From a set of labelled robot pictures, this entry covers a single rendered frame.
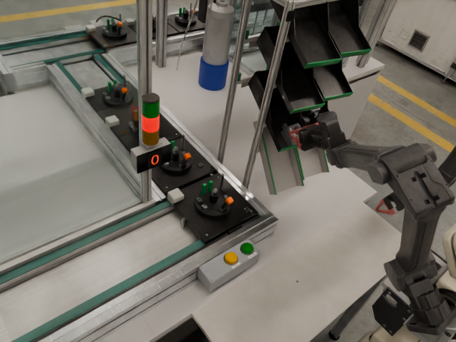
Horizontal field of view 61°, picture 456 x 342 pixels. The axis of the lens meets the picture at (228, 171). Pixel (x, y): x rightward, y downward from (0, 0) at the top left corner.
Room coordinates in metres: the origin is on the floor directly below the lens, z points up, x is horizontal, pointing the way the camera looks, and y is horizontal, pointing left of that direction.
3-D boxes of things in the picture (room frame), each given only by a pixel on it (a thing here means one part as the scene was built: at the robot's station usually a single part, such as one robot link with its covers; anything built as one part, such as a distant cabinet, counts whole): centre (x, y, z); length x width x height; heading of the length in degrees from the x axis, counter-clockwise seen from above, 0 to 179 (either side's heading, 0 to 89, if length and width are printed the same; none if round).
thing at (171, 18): (2.42, 0.45, 1.01); 0.24 x 0.24 x 0.13; 46
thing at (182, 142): (1.12, 0.21, 1.01); 0.24 x 0.24 x 0.13; 46
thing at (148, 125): (0.89, 0.25, 1.33); 0.05 x 0.05 x 0.05
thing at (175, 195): (0.94, 0.17, 0.97); 0.05 x 0.05 x 0.04; 46
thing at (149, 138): (0.89, 0.25, 1.28); 0.05 x 0.05 x 0.05
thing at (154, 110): (0.89, 0.25, 1.38); 0.05 x 0.05 x 0.05
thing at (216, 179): (0.94, 0.03, 0.96); 0.24 x 0.24 x 0.02; 46
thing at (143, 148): (0.89, 0.25, 1.29); 0.12 x 0.05 x 0.25; 136
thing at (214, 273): (0.73, -0.06, 0.93); 0.21 x 0.07 x 0.06; 136
